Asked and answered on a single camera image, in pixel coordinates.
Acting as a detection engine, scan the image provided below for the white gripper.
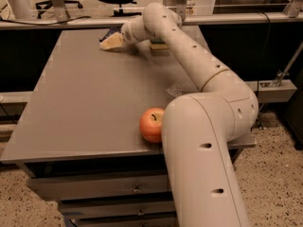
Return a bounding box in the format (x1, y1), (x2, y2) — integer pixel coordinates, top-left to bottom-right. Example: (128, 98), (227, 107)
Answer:
(99, 23), (138, 51)

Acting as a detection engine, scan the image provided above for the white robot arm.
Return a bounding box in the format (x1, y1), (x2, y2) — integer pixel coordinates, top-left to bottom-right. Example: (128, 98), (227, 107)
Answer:
(100, 3), (258, 227)

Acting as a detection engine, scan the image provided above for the red apple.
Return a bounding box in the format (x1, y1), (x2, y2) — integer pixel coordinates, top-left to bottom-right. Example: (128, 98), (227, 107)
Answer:
(139, 108), (164, 143)

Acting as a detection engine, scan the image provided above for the metal railing beam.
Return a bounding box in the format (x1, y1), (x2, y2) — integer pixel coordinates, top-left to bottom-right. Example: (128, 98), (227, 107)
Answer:
(0, 12), (303, 30)

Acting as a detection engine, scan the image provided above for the green yellow sponge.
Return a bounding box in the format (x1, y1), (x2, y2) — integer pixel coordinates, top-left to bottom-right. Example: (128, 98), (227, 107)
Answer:
(151, 39), (168, 50)

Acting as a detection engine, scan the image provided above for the black office chair left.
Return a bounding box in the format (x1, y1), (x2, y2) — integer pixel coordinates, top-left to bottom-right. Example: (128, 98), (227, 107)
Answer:
(35, 0), (83, 22)

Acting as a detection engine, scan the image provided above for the grey drawer cabinet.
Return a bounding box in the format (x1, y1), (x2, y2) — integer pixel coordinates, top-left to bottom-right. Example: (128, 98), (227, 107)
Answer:
(0, 26), (258, 227)

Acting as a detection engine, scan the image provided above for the black cable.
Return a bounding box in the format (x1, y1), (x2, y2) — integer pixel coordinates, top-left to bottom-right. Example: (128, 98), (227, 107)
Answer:
(0, 15), (92, 26)

